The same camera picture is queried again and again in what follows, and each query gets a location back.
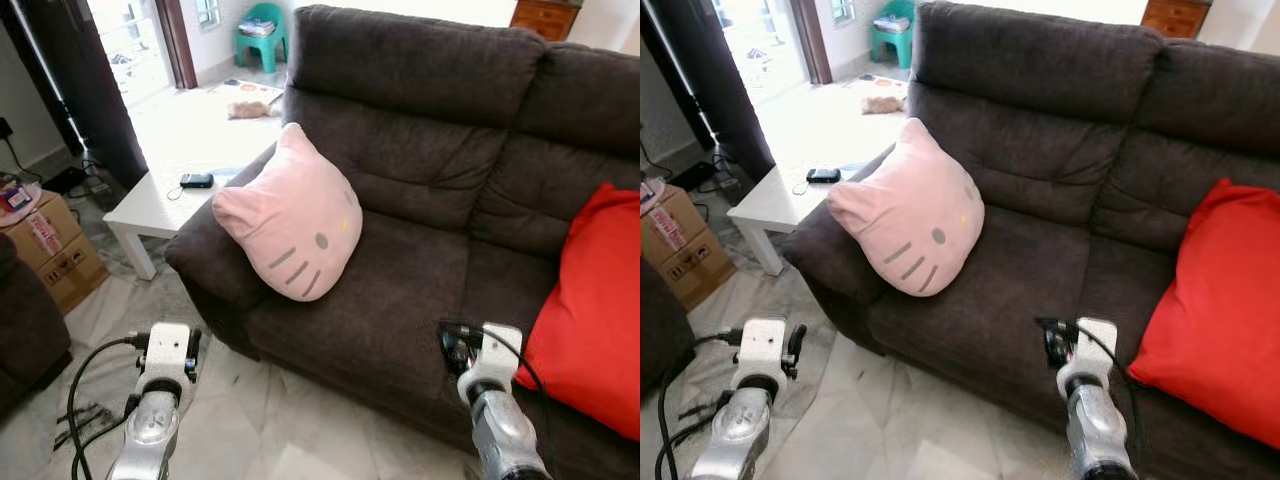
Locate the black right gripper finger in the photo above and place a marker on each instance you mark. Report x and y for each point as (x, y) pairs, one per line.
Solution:
(194, 355)
(796, 350)

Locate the pink cat face pillow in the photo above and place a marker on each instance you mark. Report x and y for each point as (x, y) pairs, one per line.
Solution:
(910, 210)
(295, 215)

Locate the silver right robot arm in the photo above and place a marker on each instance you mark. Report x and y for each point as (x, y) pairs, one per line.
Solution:
(505, 430)
(1098, 430)

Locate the red pillow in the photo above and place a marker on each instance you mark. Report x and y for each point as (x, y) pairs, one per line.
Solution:
(590, 320)
(1215, 310)

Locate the dark grey fabric sofa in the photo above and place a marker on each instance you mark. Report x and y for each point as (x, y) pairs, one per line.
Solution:
(430, 250)
(1060, 250)

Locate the dark grey armchair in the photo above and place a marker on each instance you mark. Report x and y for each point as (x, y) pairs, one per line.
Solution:
(30, 330)
(662, 330)

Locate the white side table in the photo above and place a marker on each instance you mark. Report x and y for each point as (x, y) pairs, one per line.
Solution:
(155, 215)
(775, 210)

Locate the brown cardboard box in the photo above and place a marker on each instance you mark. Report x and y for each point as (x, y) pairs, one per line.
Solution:
(55, 255)
(685, 250)

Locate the blue and red packet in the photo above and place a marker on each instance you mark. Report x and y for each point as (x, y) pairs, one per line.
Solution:
(18, 197)
(652, 193)

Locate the beige furry toy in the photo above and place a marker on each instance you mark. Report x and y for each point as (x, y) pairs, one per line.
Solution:
(250, 110)
(883, 105)

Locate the magazine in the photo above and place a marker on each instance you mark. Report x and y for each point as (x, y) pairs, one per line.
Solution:
(245, 90)
(880, 85)

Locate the teal plastic stool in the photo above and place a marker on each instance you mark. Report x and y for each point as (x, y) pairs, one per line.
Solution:
(892, 32)
(262, 35)

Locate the brown wooden cabinet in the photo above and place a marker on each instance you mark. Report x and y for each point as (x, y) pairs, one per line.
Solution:
(545, 18)
(1175, 16)

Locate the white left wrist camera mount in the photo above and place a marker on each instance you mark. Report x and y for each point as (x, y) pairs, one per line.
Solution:
(762, 347)
(165, 350)

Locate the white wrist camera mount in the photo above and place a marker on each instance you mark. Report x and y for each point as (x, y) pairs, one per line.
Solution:
(498, 352)
(762, 347)
(165, 350)
(1092, 348)

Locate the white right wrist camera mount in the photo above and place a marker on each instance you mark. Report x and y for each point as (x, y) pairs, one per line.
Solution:
(1092, 348)
(498, 352)

